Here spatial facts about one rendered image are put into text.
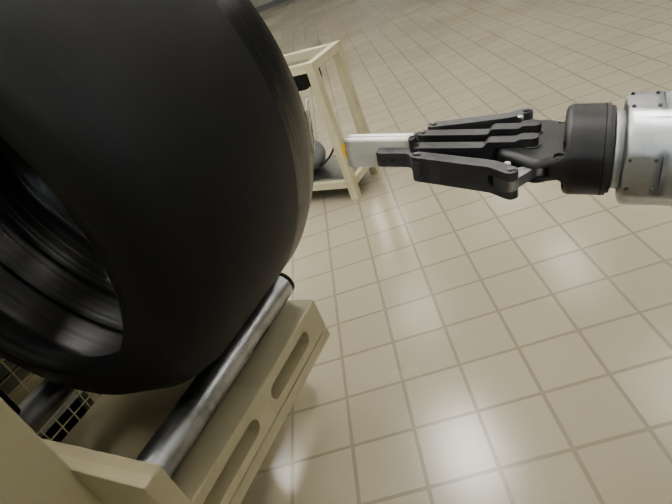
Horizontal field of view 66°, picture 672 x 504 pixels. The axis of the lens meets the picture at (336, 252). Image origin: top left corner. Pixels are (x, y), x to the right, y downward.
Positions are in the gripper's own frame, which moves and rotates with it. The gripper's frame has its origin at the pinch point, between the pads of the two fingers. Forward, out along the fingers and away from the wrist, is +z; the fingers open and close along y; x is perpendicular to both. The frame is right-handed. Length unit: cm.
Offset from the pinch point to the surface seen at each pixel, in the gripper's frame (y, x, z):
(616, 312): -100, 110, -33
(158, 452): 23.4, 24.9, 22.4
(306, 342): -3.0, 34.0, 18.3
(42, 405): 20, 30, 49
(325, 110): -191, 74, 104
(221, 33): 0.3, -12.5, 14.1
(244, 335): 4.9, 25.2, 22.0
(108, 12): 10.1, -17.2, 16.8
